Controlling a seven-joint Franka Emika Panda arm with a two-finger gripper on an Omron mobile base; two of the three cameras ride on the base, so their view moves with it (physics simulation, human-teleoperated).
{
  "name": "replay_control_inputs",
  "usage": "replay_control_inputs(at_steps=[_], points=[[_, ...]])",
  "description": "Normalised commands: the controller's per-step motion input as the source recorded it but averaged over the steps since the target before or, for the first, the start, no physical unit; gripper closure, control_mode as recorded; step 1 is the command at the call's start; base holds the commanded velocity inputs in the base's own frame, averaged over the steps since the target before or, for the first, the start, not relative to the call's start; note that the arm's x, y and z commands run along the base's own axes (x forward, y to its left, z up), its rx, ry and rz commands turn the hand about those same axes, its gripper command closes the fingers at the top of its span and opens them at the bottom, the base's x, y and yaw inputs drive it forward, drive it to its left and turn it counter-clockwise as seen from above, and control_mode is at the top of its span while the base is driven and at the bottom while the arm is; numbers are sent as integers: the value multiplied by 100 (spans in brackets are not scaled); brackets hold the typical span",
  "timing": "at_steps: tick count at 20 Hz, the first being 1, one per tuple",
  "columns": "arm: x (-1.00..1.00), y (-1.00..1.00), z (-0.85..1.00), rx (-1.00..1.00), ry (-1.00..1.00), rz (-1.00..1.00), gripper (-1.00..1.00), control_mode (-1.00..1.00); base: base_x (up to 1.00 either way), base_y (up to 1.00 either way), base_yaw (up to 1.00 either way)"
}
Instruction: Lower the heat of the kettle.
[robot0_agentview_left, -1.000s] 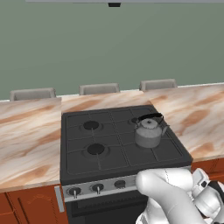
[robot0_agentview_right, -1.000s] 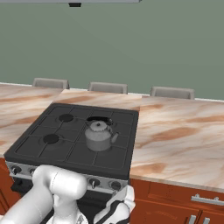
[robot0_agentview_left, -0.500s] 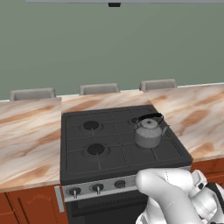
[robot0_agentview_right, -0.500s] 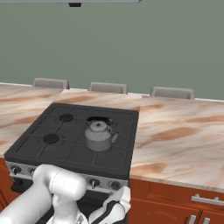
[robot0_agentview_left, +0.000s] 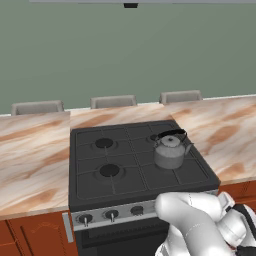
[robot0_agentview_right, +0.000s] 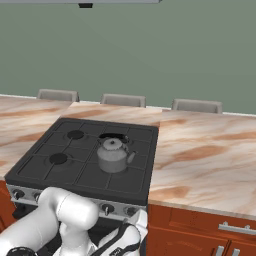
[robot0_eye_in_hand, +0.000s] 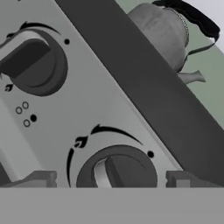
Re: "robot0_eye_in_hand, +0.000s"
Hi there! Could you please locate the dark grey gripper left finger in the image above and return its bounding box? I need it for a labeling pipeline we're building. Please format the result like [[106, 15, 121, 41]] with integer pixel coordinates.
[[0, 170, 58, 189]]

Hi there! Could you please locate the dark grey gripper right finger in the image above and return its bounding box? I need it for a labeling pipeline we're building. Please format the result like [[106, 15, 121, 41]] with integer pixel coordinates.
[[165, 170, 223, 189]]

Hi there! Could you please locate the dark grey hob knob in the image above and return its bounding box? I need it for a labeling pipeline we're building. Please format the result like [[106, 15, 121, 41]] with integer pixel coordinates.
[[0, 28, 69, 97], [75, 144, 158, 189]]

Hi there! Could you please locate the grey hob with control panel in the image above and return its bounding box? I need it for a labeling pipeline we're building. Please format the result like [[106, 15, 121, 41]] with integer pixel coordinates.
[[0, 0, 224, 189]]

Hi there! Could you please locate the grey kettle with black handle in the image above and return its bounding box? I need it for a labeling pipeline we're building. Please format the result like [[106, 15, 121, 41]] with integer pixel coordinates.
[[127, 0, 221, 84]]

